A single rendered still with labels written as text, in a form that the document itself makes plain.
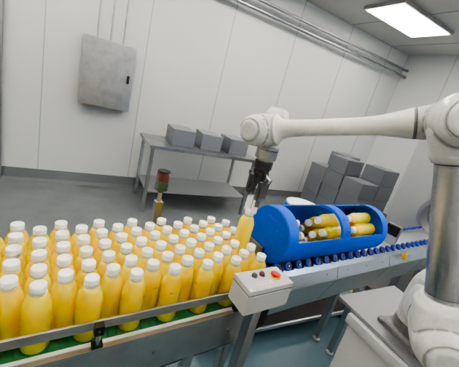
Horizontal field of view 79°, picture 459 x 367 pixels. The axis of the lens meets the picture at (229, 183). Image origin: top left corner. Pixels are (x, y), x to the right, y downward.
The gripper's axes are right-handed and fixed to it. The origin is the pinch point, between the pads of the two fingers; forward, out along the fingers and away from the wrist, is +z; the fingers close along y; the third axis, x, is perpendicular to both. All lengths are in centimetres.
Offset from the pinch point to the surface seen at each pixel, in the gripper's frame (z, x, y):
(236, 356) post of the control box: 51, 10, -28
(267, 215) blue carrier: 8.8, -17.2, 5.8
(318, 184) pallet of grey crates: 66, -342, 226
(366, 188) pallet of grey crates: 39, -343, 142
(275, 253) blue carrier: 22.7, -17.2, -6.1
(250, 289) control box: 16.0, 17.5, -30.9
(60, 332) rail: 29, 70, -19
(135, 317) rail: 29, 50, -19
